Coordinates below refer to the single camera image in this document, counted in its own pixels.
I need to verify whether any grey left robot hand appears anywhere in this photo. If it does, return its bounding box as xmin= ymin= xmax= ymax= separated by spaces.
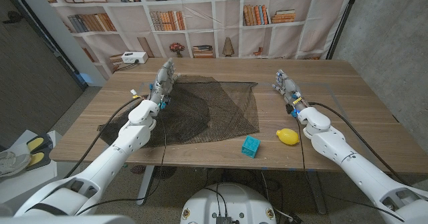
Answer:
xmin=148 ymin=58 xmax=182 ymax=110

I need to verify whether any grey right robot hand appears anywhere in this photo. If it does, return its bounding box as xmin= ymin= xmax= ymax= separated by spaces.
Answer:
xmin=272 ymin=69 xmax=308 ymax=118

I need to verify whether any black mesh netting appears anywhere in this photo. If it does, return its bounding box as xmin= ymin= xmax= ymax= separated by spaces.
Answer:
xmin=96 ymin=75 xmax=261 ymax=148

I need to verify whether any blue toy block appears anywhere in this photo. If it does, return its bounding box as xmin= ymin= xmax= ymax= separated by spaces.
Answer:
xmin=241 ymin=135 xmax=261 ymax=159

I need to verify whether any yellow lemon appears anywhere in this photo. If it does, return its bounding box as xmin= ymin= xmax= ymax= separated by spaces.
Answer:
xmin=276 ymin=128 xmax=300 ymax=146

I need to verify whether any grey tape outline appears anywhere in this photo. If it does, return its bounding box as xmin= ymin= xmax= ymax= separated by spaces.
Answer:
xmin=96 ymin=80 xmax=372 ymax=163

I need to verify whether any white power strip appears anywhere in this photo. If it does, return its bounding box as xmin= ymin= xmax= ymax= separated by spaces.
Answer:
xmin=120 ymin=51 xmax=149 ymax=65

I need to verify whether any black backdrop stand pole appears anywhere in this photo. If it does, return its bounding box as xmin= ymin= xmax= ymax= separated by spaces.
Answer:
xmin=326 ymin=0 xmax=362 ymax=60

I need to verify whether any dark round floor object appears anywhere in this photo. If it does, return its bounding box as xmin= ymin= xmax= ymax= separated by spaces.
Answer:
xmin=152 ymin=165 xmax=178 ymax=181

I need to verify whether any printed bookshelf backdrop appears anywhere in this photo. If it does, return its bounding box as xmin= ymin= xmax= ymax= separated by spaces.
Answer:
xmin=35 ymin=0 xmax=360 ymax=81

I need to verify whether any metal table leg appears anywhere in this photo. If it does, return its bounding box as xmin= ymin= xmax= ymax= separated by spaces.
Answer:
xmin=306 ymin=170 xmax=328 ymax=215
xmin=136 ymin=165 xmax=156 ymax=207

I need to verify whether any white robot torso base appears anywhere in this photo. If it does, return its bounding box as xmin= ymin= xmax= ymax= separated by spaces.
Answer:
xmin=180 ymin=183 xmax=278 ymax=224

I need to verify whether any dark grey door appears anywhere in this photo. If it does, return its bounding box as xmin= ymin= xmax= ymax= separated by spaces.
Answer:
xmin=0 ymin=0 xmax=84 ymax=148

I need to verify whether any yellow black foot pedal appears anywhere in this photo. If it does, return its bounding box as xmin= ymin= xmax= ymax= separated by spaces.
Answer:
xmin=25 ymin=133 xmax=54 ymax=171

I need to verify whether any white sneaker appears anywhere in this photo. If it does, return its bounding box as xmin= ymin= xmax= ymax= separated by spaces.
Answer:
xmin=0 ymin=150 xmax=31 ymax=178

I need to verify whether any white floor platform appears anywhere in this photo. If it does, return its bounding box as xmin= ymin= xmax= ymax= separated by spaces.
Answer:
xmin=0 ymin=129 xmax=63 ymax=205

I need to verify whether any black power strip cable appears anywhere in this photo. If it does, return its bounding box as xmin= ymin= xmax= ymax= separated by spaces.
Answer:
xmin=115 ymin=60 xmax=140 ymax=72

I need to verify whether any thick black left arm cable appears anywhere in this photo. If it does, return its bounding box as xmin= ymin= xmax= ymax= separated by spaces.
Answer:
xmin=63 ymin=95 xmax=150 ymax=179

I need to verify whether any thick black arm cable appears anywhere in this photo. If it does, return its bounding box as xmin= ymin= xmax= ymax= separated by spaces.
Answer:
xmin=63 ymin=95 xmax=150 ymax=179
xmin=307 ymin=101 xmax=407 ymax=186

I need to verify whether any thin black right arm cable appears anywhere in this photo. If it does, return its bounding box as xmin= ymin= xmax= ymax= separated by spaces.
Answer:
xmin=294 ymin=115 xmax=406 ymax=223

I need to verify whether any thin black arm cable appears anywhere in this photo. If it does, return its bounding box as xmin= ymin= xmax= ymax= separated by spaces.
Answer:
xmin=294 ymin=115 xmax=406 ymax=223
xmin=75 ymin=106 xmax=168 ymax=216

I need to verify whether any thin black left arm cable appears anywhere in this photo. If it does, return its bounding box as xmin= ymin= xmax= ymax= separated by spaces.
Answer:
xmin=75 ymin=106 xmax=168 ymax=216

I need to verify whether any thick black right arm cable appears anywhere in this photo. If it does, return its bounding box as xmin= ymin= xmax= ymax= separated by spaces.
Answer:
xmin=307 ymin=101 xmax=407 ymax=186

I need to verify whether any black door handle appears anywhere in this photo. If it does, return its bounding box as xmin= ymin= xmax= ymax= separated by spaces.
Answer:
xmin=2 ymin=10 xmax=23 ymax=25

